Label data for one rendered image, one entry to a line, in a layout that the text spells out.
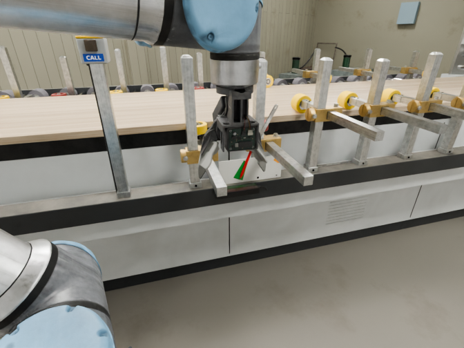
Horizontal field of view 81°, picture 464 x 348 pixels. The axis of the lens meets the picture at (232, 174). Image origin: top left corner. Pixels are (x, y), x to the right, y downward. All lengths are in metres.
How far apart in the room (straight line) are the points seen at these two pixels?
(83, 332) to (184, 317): 1.08
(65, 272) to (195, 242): 1.00
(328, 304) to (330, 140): 0.84
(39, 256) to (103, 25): 0.39
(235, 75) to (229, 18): 0.20
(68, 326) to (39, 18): 0.37
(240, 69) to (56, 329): 0.47
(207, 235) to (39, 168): 0.81
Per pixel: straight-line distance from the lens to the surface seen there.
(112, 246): 1.48
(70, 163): 1.27
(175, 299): 1.58
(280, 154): 0.95
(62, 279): 0.56
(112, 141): 0.98
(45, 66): 4.73
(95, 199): 1.09
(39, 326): 0.49
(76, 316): 0.48
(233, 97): 0.50
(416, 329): 1.70
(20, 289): 0.54
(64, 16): 0.30
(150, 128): 1.15
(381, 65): 1.25
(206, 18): 0.30
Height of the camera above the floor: 1.22
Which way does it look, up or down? 27 degrees down
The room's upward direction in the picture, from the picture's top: straight up
